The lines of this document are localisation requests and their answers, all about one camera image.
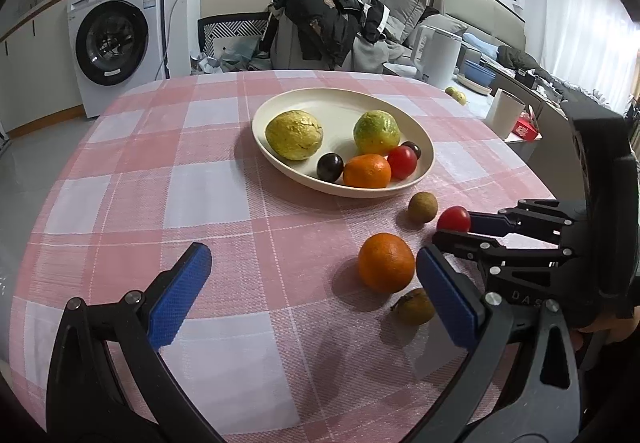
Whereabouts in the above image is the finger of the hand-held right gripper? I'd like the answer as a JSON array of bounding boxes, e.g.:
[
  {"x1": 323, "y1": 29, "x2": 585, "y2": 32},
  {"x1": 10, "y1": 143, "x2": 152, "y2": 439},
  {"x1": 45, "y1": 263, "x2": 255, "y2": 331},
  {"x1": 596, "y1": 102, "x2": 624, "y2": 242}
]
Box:
[
  {"x1": 469, "y1": 199, "x2": 577, "y2": 240},
  {"x1": 432, "y1": 229, "x2": 577, "y2": 274}
]

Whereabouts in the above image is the white shallow dish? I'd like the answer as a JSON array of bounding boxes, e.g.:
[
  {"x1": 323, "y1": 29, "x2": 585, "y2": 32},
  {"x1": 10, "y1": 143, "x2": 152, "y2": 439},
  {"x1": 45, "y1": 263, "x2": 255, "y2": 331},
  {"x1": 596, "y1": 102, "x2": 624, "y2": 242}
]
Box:
[{"x1": 456, "y1": 73, "x2": 493, "y2": 96}]

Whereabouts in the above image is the red cherry tomato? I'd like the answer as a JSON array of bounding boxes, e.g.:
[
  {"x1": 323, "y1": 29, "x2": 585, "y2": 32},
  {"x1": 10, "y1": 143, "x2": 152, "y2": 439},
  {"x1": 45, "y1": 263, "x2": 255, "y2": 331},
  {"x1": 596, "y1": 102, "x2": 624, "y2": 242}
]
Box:
[
  {"x1": 387, "y1": 145, "x2": 418, "y2": 180},
  {"x1": 436, "y1": 206, "x2": 472, "y2": 234}
]

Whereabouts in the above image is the dark blanket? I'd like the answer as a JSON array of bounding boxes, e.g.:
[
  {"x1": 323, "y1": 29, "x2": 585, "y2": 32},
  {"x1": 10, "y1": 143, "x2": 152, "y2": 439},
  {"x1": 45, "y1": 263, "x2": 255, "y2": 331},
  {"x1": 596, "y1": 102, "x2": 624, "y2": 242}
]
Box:
[{"x1": 497, "y1": 45, "x2": 617, "y2": 110}]

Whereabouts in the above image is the white curtain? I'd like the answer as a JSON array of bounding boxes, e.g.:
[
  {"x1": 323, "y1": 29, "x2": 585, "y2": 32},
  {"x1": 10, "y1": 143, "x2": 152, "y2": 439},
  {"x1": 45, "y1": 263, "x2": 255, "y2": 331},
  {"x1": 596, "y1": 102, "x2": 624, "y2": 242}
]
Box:
[{"x1": 542, "y1": 0, "x2": 640, "y2": 100}]

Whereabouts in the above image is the red box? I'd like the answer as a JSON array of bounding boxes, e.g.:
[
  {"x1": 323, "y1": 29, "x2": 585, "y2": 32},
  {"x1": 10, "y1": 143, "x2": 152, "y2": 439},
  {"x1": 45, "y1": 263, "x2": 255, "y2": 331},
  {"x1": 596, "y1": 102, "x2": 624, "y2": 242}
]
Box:
[{"x1": 515, "y1": 115, "x2": 544, "y2": 142}]

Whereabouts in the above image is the beige cup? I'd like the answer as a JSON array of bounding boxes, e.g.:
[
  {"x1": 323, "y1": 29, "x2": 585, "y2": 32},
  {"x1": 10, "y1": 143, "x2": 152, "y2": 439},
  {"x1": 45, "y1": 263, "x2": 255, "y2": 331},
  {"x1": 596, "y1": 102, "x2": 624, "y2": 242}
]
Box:
[{"x1": 485, "y1": 89, "x2": 526, "y2": 140}]

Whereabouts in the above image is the beige sofa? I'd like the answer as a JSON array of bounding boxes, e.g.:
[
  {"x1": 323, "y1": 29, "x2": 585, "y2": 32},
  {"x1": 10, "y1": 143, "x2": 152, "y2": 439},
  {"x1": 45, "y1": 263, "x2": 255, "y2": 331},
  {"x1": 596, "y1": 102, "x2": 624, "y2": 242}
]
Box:
[{"x1": 350, "y1": 0, "x2": 529, "y2": 68}]

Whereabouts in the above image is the cream round plate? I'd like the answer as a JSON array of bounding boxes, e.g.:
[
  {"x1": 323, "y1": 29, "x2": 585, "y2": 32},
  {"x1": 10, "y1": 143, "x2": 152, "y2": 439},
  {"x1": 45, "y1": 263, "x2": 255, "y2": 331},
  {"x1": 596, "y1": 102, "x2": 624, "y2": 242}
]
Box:
[{"x1": 251, "y1": 88, "x2": 435, "y2": 199}]

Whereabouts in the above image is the black chair with patterned cushion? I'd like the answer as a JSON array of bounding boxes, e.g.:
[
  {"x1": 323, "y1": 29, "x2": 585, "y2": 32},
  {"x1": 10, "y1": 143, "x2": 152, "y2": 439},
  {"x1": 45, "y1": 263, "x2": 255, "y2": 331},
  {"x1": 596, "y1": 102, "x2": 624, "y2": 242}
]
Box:
[{"x1": 196, "y1": 13, "x2": 271, "y2": 74}]

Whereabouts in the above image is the person's right hand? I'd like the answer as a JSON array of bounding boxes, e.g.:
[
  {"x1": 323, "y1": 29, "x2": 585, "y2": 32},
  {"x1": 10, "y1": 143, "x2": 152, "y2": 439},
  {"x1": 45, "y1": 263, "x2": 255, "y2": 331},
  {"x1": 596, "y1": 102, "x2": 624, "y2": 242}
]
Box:
[{"x1": 571, "y1": 304, "x2": 640, "y2": 355}]

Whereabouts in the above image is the white electric kettle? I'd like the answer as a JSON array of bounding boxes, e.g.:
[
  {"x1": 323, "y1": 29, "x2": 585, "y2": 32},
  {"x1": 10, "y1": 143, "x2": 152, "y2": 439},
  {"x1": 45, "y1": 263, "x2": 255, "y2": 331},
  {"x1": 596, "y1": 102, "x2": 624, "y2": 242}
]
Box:
[{"x1": 411, "y1": 25, "x2": 463, "y2": 90}]

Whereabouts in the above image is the orange mandarin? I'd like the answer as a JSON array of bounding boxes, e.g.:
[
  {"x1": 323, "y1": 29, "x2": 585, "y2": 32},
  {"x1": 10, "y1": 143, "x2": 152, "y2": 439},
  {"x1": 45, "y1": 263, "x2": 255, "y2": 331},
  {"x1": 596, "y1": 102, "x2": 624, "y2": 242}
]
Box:
[
  {"x1": 343, "y1": 154, "x2": 392, "y2": 189},
  {"x1": 357, "y1": 233, "x2": 416, "y2": 294}
]

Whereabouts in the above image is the green guava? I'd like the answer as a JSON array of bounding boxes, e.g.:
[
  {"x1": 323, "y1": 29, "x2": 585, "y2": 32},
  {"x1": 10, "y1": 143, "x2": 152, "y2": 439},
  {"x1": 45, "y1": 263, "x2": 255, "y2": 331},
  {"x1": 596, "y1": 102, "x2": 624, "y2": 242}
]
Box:
[{"x1": 353, "y1": 110, "x2": 401, "y2": 156}]

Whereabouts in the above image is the grey pillow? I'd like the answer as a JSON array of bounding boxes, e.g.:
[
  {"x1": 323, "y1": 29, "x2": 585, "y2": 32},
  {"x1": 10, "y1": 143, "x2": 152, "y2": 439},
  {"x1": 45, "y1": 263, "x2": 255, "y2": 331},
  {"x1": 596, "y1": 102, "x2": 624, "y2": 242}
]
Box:
[{"x1": 382, "y1": 0, "x2": 429, "y2": 44}]

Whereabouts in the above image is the brown longan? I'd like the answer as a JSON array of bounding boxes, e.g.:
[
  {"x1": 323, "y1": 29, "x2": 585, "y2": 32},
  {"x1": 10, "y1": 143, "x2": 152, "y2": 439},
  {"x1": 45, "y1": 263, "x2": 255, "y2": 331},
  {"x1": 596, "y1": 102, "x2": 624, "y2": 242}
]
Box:
[
  {"x1": 407, "y1": 192, "x2": 439, "y2": 224},
  {"x1": 391, "y1": 287, "x2": 436, "y2": 326}
]

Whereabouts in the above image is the pile of dark clothes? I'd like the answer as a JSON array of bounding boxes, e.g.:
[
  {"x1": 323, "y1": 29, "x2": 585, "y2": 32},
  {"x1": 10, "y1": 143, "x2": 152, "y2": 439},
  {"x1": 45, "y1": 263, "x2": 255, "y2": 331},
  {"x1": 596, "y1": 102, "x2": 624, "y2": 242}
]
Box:
[{"x1": 260, "y1": 0, "x2": 391, "y2": 72}]

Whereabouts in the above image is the pink checked tablecloth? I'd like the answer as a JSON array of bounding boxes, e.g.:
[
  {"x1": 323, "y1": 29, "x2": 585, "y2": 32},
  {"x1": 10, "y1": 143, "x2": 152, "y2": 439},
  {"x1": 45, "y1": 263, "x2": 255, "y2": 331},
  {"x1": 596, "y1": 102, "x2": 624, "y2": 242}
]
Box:
[{"x1": 7, "y1": 70, "x2": 571, "y2": 439}]

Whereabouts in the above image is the yellow wrinkled guava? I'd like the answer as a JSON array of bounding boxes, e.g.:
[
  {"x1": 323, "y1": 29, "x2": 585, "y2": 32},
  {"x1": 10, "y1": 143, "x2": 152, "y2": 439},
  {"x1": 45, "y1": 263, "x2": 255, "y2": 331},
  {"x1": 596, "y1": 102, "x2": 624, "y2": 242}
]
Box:
[{"x1": 265, "y1": 110, "x2": 324, "y2": 161}]

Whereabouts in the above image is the stack of blue bowls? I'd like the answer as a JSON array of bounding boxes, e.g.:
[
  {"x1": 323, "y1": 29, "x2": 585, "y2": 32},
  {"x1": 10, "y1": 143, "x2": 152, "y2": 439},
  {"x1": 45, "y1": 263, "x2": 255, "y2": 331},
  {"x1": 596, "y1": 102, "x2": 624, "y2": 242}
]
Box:
[{"x1": 462, "y1": 60, "x2": 497, "y2": 86}]

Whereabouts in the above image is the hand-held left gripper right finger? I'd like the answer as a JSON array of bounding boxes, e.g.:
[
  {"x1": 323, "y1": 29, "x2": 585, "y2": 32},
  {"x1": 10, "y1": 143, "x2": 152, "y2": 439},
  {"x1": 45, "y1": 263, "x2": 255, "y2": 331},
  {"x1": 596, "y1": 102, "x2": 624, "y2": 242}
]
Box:
[{"x1": 400, "y1": 245, "x2": 581, "y2": 443}]

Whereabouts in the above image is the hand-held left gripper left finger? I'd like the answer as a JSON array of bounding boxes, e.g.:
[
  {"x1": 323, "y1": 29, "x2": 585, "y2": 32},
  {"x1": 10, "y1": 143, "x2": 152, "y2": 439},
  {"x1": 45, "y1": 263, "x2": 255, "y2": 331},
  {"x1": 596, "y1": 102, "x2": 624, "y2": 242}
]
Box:
[{"x1": 46, "y1": 242, "x2": 223, "y2": 443}]

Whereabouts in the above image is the white kitchen base cabinet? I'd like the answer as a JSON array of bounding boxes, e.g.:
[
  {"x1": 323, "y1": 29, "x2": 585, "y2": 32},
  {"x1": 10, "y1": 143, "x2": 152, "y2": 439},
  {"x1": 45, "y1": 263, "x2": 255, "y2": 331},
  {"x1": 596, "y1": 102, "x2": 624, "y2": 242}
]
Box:
[{"x1": 0, "y1": 0, "x2": 87, "y2": 138}]

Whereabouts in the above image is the white washing machine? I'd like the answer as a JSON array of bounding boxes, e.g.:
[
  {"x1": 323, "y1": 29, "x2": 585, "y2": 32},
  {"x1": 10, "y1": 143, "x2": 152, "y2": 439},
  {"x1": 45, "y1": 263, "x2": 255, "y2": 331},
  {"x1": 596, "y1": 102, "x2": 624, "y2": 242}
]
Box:
[{"x1": 66, "y1": 0, "x2": 169, "y2": 119}]

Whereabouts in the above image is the light blue pillow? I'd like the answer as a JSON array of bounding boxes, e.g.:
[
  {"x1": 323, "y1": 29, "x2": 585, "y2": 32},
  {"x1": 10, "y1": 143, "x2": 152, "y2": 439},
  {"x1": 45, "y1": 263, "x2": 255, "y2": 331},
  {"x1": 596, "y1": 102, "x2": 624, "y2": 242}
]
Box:
[{"x1": 462, "y1": 33, "x2": 501, "y2": 60}]

